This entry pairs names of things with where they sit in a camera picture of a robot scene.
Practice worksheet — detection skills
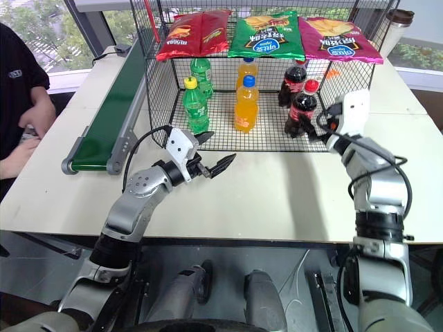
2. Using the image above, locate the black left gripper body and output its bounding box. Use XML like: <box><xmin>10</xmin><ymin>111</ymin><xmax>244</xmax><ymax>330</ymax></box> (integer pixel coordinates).
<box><xmin>186</xmin><ymin>151</ymin><xmax>213</xmax><ymax>181</ymax></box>

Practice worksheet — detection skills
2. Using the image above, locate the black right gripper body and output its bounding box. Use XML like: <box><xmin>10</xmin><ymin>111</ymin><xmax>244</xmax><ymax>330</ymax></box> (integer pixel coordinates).
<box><xmin>324</xmin><ymin>102</ymin><xmax>346</xmax><ymax>131</ymax></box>

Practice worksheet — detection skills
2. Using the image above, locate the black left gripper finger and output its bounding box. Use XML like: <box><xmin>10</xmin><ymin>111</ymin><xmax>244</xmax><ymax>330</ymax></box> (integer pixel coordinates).
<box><xmin>207</xmin><ymin>153</ymin><xmax>239</xmax><ymax>180</ymax></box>
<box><xmin>194</xmin><ymin>130</ymin><xmax>216</xmax><ymax>148</ymax></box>

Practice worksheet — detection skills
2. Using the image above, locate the cola bottle red cap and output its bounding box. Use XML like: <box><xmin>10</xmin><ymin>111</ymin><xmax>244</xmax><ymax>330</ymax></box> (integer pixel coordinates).
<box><xmin>278</xmin><ymin>58</ymin><xmax>309</xmax><ymax>109</ymax></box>
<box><xmin>284</xmin><ymin>79</ymin><xmax>320</xmax><ymax>140</ymax></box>

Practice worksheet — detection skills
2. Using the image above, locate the green conveyor belt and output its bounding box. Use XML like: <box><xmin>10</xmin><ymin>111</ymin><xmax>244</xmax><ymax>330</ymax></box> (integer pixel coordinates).
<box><xmin>61</xmin><ymin>33</ymin><xmax>150</xmax><ymax>176</ymax></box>

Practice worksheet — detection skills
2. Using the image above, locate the person's left hand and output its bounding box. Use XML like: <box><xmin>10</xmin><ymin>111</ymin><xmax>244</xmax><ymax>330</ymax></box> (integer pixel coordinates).
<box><xmin>18</xmin><ymin>114</ymin><xmax>45</xmax><ymax>138</ymax></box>

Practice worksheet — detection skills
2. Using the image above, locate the green soda bottle yellow cap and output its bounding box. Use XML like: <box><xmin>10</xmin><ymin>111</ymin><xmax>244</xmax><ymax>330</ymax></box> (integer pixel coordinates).
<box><xmin>182</xmin><ymin>76</ymin><xmax>211</xmax><ymax>136</ymax></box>

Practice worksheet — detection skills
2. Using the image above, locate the orange soda bottle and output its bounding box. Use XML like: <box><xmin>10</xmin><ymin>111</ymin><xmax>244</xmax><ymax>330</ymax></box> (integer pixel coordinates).
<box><xmin>233</xmin><ymin>75</ymin><xmax>260</xmax><ymax>134</ymax></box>
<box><xmin>236</xmin><ymin>57</ymin><xmax>260</xmax><ymax>91</ymax></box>

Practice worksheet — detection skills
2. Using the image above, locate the magenta chips bag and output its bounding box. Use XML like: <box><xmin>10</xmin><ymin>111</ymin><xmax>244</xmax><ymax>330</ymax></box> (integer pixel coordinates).
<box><xmin>298</xmin><ymin>16</ymin><xmax>384</xmax><ymax>66</ymax></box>

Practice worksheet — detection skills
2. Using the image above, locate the green chips bag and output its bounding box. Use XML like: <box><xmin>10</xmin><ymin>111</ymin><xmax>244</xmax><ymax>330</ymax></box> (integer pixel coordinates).
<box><xmin>227</xmin><ymin>10</ymin><xmax>306</xmax><ymax>60</ymax></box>

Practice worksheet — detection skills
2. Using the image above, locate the white tumbler brown lid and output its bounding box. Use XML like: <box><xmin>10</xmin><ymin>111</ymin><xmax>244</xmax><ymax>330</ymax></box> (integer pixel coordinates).
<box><xmin>384</xmin><ymin>8</ymin><xmax>415</xmax><ymax>58</ymax></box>

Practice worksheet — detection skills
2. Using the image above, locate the red chips bag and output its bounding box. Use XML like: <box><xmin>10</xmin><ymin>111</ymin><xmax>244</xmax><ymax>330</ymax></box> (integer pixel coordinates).
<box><xmin>155</xmin><ymin>9</ymin><xmax>232</xmax><ymax>62</ymax></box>

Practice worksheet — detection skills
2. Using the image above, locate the red plastic strip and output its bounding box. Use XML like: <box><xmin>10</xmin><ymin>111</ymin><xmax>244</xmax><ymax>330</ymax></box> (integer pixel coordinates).
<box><xmin>143</xmin><ymin>0</ymin><xmax>163</xmax><ymax>44</ymax></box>

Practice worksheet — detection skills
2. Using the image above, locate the grey rounded robot leg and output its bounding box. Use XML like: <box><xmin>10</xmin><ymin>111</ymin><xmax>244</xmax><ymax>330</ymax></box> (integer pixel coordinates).
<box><xmin>243</xmin><ymin>269</ymin><xmax>289</xmax><ymax>332</ymax></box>
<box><xmin>152</xmin><ymin>259</ymin><xmax>215</xmax><ymax>332</ymax></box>

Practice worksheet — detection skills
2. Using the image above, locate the black rounded robot waist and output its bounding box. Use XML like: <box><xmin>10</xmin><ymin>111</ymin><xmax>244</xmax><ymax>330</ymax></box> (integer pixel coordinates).
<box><xmin>131</xmin><ymin>317</ymin><xmax>288</xmax><ymax>332</ymax></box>

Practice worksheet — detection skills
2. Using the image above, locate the person's black shirt torso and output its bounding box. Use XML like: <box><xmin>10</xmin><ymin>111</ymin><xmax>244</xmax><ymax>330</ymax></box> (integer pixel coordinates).
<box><xmin>0</xmin><ymin>22</ymin><xmax>51</xmax><ymax>162</ymax></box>

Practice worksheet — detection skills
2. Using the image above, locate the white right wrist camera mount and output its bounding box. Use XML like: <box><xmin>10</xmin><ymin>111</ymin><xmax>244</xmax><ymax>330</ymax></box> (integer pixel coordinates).
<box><xmin>332</xmin><ymin>88</ymin><xmax>372</xmax><ymax>140</ymax></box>

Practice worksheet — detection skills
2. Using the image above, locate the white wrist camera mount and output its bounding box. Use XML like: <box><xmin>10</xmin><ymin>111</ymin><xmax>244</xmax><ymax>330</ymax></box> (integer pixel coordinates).
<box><xmin>332</xmin><ymin>88</ymin><xmax>372</xmax><ymax>140</ymax></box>
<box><xmin>164</xmin><ymin>127</ymin><xmax>199</xmax><ymax>183</ymax></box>

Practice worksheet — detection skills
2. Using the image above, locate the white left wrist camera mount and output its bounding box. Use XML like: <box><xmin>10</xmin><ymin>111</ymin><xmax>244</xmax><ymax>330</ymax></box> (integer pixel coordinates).
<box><xmin>164</xmin><ymin>127</ymin><xmax>199</xmax><ymax>183</ymax></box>

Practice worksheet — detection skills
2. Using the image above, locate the black wire rack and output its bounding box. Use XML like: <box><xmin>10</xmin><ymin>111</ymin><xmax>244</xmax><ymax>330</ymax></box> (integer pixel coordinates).
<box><xmin>129</xmin><ymin>0</ymin><xmax>399</xmax><ymax>154</ymax></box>

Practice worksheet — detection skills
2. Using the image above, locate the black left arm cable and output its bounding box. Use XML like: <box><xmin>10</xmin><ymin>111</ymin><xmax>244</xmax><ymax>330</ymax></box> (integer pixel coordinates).
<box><xmin>121</xmin><ymin>124</ymin><xmax>174</xmax><ymax>193</ymax></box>

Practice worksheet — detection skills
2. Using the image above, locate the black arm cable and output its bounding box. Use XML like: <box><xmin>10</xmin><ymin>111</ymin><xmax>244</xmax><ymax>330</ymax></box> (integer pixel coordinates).
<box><xmin>121</xmin><ymin>124</ymin><xmax>174</xmax><ymax>193</ymax></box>
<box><xmin>315</xmin><ymin>109</ymin><xmax>415</xmax><ymax>222</ymax></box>

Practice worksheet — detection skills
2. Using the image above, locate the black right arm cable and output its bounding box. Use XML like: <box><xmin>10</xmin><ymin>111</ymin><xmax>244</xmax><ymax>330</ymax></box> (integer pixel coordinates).
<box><xmin>315</xmin><ymin>109</ymin><xmax>415</xmax><ymax>222</ymax></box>

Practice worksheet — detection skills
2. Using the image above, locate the thin white wire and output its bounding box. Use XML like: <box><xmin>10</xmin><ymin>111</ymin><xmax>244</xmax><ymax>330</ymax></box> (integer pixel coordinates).
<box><xmin>278</xmin><ymin>248</ymin><xmax>312</xmax><ymax>314</ymax></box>

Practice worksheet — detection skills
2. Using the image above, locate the dark adapter cable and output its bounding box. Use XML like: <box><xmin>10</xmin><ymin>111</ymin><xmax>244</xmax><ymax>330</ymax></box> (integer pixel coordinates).
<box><xmin>92</xmin><ymin>48</ymin><xmax>117</xmax><ymax>66</ymax></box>

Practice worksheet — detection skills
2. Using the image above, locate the dark window frame post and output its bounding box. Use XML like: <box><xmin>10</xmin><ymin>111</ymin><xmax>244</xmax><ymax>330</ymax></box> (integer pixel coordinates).
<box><xmin>71</xmin><ymin>10</ymin><xmax>117</xmax><ymax>71</ymax></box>

